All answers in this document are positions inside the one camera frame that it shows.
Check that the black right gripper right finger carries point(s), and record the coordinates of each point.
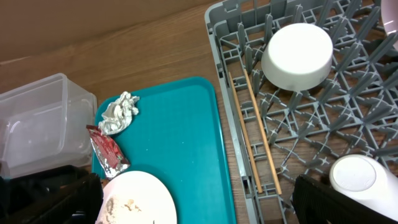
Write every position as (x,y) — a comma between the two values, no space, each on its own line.
(315,202)

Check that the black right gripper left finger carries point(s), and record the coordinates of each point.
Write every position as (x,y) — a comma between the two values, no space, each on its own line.
(78,202)

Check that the wooden chopstick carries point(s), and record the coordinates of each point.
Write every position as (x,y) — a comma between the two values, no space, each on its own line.
(246,137)
(263,135)

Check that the white bowl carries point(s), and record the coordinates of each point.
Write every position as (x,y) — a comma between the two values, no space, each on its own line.
(298,57)

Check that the pink bowl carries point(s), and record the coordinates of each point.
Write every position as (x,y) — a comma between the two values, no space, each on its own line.
(389,15)

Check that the grey dishwasher rack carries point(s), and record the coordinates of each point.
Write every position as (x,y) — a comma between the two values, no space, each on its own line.
(353,111)

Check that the black rectangular tray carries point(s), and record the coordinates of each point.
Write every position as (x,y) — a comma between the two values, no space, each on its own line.
(21,192)

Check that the pink plate with food scraps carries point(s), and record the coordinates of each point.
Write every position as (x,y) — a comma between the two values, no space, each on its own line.
(137,197)

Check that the red foil snack wrapper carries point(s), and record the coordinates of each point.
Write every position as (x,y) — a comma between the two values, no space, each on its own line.
(108,153)

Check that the white cup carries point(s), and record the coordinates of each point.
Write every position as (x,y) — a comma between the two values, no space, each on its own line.
(366,181)

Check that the clear plastic bin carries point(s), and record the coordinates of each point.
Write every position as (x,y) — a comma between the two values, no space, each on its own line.
(43,126)

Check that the crumpled white tissue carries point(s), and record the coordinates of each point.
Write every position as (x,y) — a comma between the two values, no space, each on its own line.
(119,114)

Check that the teal serving tray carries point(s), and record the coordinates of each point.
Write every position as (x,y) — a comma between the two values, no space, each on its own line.
(177,137)

